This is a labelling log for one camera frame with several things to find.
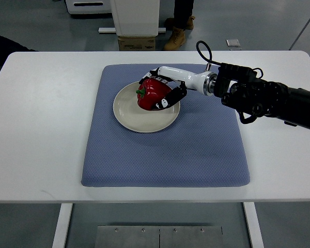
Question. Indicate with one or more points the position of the cardboard box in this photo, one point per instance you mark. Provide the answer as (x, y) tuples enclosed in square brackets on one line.
[(136, 43)]

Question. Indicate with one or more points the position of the grey floor socket plate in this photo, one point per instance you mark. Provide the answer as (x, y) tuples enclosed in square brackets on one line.
[(233, 43)]

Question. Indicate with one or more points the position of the tan work boot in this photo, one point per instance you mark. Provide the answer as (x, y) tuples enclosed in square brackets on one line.
[(176, 40), (170, 23)]

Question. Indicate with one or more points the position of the left white table leg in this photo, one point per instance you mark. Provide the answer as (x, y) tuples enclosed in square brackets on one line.
[(62, 225)]

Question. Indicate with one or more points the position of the black trousers leg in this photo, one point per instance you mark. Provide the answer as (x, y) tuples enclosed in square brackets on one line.
[(183, 10)]

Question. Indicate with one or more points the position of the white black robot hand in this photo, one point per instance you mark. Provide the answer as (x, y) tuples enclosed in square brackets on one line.
[(203, 82)]

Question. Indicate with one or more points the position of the red bell pepper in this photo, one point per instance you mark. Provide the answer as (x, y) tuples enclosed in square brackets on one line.
[(151, 92)]

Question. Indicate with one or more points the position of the tan work boot front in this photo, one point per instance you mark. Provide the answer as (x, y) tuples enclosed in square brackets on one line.
[(176, 40)]

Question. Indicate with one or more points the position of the grey metal frame legs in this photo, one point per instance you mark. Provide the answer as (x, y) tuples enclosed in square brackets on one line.
[(306, 28)]

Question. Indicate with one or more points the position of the cream round plate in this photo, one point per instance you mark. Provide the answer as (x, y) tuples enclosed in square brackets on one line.
[(134, 118)]

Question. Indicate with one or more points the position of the white machine base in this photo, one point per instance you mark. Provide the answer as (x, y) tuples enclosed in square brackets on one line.
[(135, 19)]

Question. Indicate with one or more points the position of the tan work boot rear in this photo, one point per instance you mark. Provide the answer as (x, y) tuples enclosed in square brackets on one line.
[(170, 23)]

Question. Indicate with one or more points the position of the blue textured cushion mat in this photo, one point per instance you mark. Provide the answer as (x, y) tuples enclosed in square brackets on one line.
[(201, 148)]

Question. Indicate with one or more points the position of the metal floor plate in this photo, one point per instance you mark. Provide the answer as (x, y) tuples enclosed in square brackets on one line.
[(159, 236)]

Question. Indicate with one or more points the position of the right white table leg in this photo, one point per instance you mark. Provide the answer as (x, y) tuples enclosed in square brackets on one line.
[(253, 225)]

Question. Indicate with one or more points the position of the white appliance with slot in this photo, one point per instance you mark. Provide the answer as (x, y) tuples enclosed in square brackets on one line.
[(75, 7)]

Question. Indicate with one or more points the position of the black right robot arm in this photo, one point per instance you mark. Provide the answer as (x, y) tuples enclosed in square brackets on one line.
[(238, 87)]

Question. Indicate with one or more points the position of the white table leg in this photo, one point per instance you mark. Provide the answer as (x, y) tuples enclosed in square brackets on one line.
[(253, 225), (62, 225)]

